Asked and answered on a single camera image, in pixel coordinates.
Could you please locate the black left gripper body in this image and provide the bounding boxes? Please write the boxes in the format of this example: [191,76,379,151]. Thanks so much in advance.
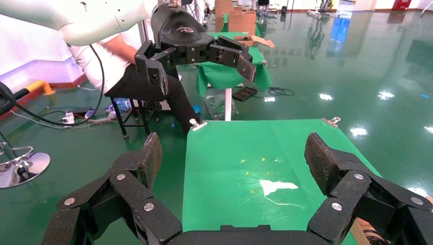
[150,3,216,65]

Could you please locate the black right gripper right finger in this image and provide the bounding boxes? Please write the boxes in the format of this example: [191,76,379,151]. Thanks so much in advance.
[304,132,433,245]

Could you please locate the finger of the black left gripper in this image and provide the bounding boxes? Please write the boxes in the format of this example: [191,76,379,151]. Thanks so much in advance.
[207,35,257,84]
[134,40,178,96]

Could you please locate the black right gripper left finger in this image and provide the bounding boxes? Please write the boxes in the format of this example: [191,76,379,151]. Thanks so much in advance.
[41,132,183,245]

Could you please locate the large closed cardboard box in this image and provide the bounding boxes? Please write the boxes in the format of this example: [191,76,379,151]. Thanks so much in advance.
[228,11,257,36]

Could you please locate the small open cardboard box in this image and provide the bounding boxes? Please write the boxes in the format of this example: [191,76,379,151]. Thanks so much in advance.
[234,35,275,48]

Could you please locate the open brown cardboard box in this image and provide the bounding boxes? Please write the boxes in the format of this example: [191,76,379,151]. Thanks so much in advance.
[350,218,390,245]

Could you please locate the tall narrow cardboard box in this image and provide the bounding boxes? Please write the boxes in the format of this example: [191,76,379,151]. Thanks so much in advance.
[214,0,233,33]

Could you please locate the seated person white shirt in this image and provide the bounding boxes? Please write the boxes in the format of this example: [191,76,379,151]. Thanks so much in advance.
[69,34,201,136]

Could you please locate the black tray on floor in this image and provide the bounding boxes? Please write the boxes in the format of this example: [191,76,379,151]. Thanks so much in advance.
[231,87,258,102]

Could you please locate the white table leg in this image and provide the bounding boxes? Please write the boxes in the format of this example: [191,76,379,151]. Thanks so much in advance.
[225,88,233,121]

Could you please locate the clear plastic bag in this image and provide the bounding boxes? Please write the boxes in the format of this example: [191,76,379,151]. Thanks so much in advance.
[204,94,239,120]

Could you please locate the black metal stool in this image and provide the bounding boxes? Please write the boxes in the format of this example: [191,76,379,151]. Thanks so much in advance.
[110,97,160,140]

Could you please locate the metal binder clip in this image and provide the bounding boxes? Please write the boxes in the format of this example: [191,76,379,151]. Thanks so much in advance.
[188,118,208,132]
[321,116,341,129]

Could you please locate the chrome swivel chair base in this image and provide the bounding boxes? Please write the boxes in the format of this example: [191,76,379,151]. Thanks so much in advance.
[0,130,52,189]

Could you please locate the yellow corner bumper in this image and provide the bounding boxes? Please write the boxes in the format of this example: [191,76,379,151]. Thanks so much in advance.
[26,80,55,96]

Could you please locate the black padded chair seat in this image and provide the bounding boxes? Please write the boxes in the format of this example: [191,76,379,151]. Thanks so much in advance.
[0,81,31,117]

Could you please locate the red cabinet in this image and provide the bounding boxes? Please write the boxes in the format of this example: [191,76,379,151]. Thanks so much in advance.
[392,0,412,11]

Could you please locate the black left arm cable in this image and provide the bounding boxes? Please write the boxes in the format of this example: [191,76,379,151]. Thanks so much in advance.
[0,44,105,128]

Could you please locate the black floor cable coil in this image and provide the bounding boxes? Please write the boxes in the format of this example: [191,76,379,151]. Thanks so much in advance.
[252,87,295,99]

